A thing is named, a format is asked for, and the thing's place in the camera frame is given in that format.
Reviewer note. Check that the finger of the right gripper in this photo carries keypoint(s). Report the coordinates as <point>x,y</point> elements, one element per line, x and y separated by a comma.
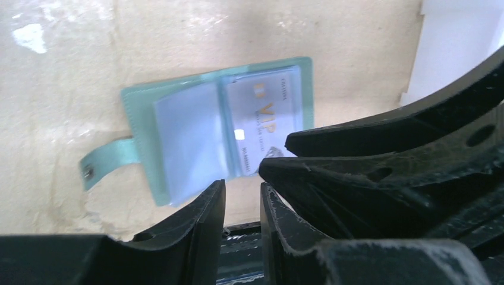
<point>428,119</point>
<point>449,188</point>

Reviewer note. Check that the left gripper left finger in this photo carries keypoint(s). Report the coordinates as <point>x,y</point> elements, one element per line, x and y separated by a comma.
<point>181,249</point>

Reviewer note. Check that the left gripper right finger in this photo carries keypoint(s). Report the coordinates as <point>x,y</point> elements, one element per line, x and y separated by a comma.
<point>295,252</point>

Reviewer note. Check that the teal card holder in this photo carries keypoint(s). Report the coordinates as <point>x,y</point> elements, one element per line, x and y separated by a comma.
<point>182,131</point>

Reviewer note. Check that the white VIP card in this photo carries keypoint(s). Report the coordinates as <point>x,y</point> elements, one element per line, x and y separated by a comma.
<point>263,113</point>

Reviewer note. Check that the white plastic bin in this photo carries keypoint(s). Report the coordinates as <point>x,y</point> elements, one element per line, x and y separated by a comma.
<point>455,37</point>

